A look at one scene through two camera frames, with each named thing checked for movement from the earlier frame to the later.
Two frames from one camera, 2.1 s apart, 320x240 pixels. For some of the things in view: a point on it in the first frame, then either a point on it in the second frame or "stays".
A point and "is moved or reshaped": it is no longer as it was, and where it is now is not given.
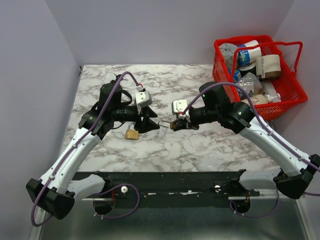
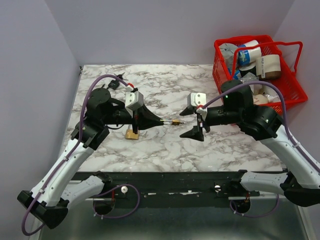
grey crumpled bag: x=228 y=50 stays
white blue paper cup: x=245 y=57 stays
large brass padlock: x=131 y=134 stays
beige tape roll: x=268 y=67 stays
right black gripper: x=183 y=123 to x=193 y=133
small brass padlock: x=172 y=124 is moved or reshaped
